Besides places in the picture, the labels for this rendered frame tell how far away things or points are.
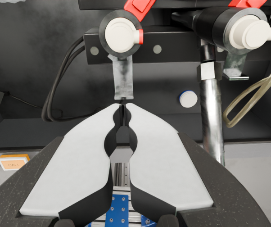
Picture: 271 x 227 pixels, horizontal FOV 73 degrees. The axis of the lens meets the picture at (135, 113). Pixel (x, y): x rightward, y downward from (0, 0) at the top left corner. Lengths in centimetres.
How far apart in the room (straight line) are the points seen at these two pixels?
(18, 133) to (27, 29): 22
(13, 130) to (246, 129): 51
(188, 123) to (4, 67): 42
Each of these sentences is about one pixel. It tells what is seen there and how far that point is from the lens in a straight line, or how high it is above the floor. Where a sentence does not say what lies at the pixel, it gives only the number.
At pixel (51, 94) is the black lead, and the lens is 24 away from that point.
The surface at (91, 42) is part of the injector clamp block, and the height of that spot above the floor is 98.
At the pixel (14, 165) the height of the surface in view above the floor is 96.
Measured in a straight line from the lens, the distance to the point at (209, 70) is 18.
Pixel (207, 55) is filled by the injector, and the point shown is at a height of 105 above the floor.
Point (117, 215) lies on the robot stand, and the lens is 80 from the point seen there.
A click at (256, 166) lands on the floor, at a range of 220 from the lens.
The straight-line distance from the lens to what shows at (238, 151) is 43.
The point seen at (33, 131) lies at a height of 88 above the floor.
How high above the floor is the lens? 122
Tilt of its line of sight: 59 degrees down
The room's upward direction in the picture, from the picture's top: 176 degrees clockwise
